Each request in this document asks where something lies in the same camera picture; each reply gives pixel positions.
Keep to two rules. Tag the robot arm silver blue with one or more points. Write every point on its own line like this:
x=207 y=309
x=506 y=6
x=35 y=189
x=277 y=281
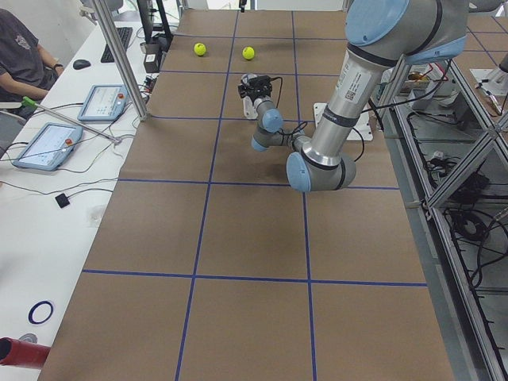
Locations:
x=378 y=34

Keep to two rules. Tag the clear tennis ball can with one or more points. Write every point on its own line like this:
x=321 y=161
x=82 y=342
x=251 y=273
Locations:
x=249 y=110

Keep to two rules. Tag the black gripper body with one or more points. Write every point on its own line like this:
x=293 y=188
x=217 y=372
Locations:
x=252 y=94

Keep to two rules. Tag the black computer monitor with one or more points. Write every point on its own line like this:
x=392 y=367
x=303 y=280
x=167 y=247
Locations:
x=147 y=12

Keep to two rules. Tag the seated person grey shirt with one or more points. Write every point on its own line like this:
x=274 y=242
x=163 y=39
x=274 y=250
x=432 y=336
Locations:
x=27 y=68

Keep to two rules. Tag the teach pendant near tablet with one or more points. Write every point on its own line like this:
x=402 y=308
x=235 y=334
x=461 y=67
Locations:
x=51 y=146

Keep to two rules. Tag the teach pendant far tablet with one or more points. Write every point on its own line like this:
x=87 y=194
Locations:
x=104 y=103

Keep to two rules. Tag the white pedestal column base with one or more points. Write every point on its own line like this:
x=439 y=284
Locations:
x=360 y=127

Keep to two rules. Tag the aluminium frame post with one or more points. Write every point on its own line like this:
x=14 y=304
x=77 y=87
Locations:
x=113 y=40

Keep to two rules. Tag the black box with label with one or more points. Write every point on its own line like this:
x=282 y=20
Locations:
x=152 y=58

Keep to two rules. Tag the yellow tennis ball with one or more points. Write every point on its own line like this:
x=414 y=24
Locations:
x=199 y=49
x=248 y=53

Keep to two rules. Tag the small black square puck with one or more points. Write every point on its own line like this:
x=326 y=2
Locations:
x=62 y=200

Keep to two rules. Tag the red cylinder tube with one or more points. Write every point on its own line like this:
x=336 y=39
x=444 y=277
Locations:
x=23 y=354

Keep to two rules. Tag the teach pendant tablet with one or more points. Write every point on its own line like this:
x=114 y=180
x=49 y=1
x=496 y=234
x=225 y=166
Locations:
x=51 y=146
x=104 y=103

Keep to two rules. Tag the black computer mouse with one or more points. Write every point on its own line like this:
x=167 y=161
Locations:
x=81 y=64

